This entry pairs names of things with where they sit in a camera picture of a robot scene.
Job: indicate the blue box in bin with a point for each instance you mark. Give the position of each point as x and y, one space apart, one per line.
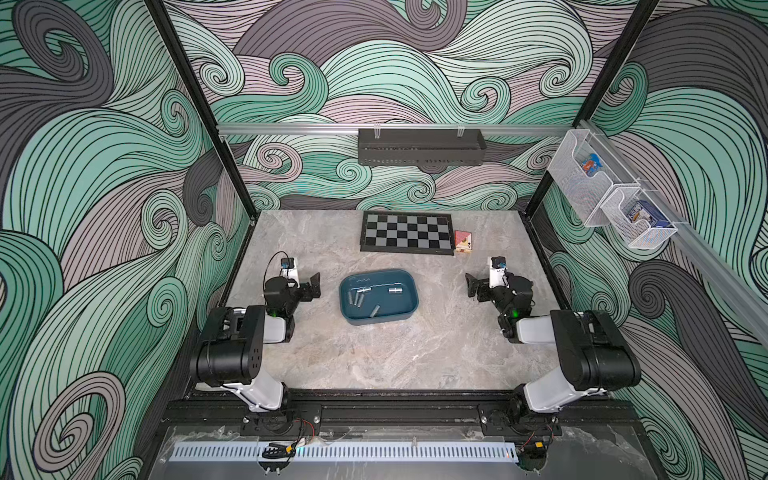
644 210

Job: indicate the small red card box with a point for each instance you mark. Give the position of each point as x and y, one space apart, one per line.
463 241

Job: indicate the aluminium rail wall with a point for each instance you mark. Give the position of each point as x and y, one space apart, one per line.
728 286
303 128

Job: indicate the teal plastic storage tray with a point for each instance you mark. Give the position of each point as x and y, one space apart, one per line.
393 307

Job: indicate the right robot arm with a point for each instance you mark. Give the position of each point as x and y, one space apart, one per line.
593 356

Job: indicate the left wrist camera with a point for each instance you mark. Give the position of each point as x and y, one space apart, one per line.
289 270

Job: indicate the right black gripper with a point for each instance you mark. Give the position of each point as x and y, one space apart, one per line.
477 284

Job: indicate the clear wall bin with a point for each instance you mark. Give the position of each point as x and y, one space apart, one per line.
586 194
638 235

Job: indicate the aluminium rail back wall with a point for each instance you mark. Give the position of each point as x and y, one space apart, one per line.
303 128

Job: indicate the upper clear wall bin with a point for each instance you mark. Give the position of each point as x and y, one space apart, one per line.
586 194

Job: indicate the black wall shelf tray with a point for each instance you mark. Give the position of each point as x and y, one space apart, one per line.
421 148

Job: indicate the blue red item in bin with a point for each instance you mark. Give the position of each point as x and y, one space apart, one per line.
592 164

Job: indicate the aluminium rail right wall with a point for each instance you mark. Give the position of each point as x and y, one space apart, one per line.
728 286

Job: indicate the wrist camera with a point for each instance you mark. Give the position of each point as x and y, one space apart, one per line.
497 271
289 270

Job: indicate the black grey chessboard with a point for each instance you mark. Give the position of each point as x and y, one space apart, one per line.
407 233

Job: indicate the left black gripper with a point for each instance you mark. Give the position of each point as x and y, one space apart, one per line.
303 289

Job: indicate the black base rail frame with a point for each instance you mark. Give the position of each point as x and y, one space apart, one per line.
330 413

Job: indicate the lower clear wall bin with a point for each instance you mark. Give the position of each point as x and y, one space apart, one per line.
638 235

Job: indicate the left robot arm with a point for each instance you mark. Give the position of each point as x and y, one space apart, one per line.
229 356

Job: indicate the white slotted cable duct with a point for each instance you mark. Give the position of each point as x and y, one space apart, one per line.
367 451

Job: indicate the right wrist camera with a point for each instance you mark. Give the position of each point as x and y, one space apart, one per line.
497 271

